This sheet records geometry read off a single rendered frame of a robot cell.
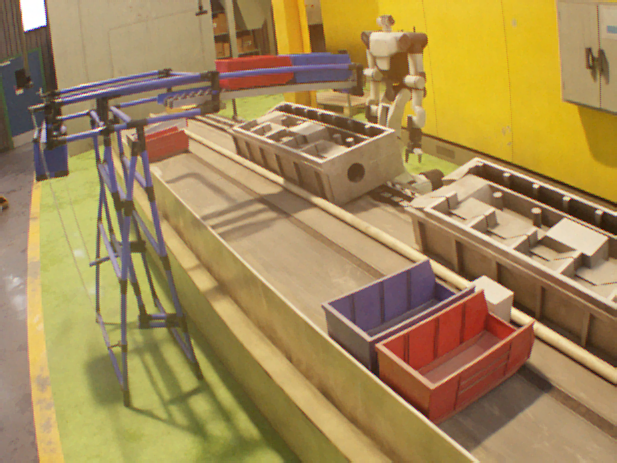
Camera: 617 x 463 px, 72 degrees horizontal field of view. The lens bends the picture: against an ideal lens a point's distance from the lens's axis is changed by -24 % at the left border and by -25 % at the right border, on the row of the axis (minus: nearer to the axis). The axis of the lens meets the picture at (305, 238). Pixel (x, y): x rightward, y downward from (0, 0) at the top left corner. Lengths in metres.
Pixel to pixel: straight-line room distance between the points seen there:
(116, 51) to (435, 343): 7.50
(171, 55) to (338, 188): 6.58
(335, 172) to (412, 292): 0.80
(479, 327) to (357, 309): 0.31
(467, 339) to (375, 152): 1.06
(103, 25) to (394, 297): 7.38
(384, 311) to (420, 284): 0.12
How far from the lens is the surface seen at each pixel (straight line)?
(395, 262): 1.67
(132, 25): 8.28
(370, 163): 2.12
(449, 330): 1.20
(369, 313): 1.30
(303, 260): 1.73
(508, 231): 1.47
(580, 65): 3.52
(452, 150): 4.93
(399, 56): 3.21
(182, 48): 8.45
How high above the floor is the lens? 1.55
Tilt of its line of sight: 25 degrees down
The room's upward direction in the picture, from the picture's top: 7 degrees counter-clockwise
